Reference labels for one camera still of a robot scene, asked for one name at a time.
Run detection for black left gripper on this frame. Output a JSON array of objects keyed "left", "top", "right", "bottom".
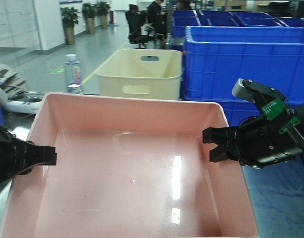
[{"left": 0, "top": 125, "right": 57, "bottom": 183}]

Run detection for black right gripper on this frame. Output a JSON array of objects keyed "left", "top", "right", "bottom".
[{"left": 203, "top": 103, "right": 304, "bottom": 169}]

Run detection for pink plastic bin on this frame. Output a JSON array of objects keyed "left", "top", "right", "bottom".
[{"left": 0, "top": 93, "right": 258, "bottom": 238}]

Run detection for blue crate lower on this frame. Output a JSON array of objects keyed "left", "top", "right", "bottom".
[{"left": 183, "top": 99, "right": 304, "bottom": 128}]

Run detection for green circuit board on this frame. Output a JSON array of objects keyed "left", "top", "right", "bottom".
[{"left": 261, "top": 98, "right": 301, "bottom": 134}]

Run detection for large blue crate upper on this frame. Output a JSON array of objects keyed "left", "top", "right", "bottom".
[{"left": 183, "top": 26, "right": 304, "bottom": 103}]

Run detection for clear water bottle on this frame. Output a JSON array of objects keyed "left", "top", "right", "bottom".
[{"left": 64, "top": 54, "right": 83, "bottom": 94}]

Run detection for cream plastic basket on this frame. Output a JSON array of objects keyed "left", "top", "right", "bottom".
[{"left": 96, "top": 49, "right": 182, "bottom": 100}]

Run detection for blue crates back row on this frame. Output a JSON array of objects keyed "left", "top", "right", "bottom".
[{"left": 172, "top": 10, "right": 304, "bottom": 38}]

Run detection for seated person in black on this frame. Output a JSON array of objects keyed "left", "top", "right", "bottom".
[{"left": 147, "top": 0, "right": 166, "bottom": 38}]

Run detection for black office chair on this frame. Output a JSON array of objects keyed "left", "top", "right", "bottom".
[{"left": 125, "top": 4, "right": 155, "bottom": 49}]

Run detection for potted plant middle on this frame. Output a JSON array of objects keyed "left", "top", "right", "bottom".
[{"left": 82, "top": 2, "right": 96, "bottom": 35}]

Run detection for potted plant far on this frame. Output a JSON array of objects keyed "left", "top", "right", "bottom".
[{"left": 96, "top": 0, "right": 110, "bottom": 30}]

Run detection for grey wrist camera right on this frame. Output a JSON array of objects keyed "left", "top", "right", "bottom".
[{"left": 232, "top": 78, "right": 253, "bottom": 102}]

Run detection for potted plant near wall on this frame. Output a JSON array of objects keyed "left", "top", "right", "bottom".
[{"left": 60, "top": 7, "right": 80, "bottom": 45}]

